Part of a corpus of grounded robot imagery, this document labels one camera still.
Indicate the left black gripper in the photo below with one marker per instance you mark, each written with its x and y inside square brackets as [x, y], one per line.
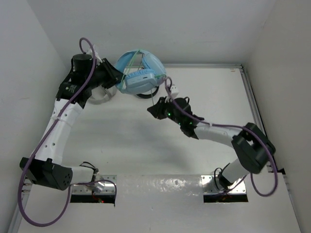
[113, 76]

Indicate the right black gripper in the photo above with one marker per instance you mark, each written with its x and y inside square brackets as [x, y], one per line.
[157, 109]

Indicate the light blue headphones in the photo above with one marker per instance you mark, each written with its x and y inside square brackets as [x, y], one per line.
[152, 75]

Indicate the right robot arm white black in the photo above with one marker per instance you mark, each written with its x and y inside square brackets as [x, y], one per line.
[252, 147]

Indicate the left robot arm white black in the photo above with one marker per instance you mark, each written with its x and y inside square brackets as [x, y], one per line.
[46, 168]

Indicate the black headphones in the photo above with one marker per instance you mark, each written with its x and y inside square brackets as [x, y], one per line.
[150, 94]

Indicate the white grey headphones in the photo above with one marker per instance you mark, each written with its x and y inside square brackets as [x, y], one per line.
[102, 95]

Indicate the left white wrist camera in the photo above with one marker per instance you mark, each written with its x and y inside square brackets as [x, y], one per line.
[98, 59]

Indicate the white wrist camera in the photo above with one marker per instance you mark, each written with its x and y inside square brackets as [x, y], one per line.
[98, 59]
[172, 92]

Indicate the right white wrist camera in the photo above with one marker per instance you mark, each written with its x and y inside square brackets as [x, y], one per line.
[172, 92]

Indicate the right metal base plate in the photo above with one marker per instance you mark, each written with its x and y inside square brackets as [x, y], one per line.
[209, 188]

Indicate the metal base plate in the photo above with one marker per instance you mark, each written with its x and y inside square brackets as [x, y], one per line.
[209, 188]
[102, 185]

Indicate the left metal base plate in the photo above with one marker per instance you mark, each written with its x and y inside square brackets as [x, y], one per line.
[102, 185]

